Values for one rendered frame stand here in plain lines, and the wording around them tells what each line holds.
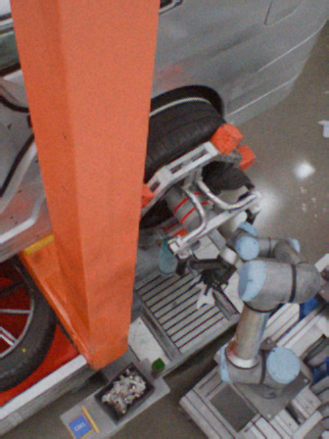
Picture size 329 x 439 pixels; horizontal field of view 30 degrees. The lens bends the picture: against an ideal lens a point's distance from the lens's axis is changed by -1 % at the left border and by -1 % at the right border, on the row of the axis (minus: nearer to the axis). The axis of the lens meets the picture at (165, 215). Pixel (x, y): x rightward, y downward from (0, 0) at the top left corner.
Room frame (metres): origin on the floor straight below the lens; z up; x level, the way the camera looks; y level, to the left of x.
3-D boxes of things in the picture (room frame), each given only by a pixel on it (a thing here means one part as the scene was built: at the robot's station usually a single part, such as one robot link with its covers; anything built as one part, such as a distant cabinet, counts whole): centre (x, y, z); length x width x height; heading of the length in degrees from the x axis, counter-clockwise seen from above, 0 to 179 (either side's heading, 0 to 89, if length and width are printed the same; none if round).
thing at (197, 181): (1.20, -0.21, 1.03); 0.19 x 0.18 x 0.11; 44
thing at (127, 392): (0.48, 0.04, 0.51); 0.20 x 0.14 x 0.13; 141
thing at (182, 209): (1.17, -0.10, 0.85); 0.21 x 0.14 x 0.14; 44
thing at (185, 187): (1.06, -0.07, 1.03); 0.19 x 0.18 x 0.11; 44
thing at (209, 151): (1.22, -0.05, 0.85); 0.54 x 0.07 x 0.54; 134
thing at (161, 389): (0.45, 0.07, 0.44); 0.43 x 0.17 x 0.03; 134
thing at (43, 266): (0.89, 0.41, 0.69); 0.52 x 0.17 x 0.35; 44
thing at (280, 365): (0.56, -0.46, 0.98); 0.13 x 0.12 x 0.14; 96
